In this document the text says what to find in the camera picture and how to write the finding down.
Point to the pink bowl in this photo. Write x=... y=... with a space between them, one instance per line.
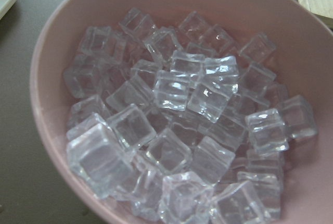
x=303 y=61

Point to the clear ice cubes pile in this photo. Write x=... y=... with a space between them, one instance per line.
x=181 y=122

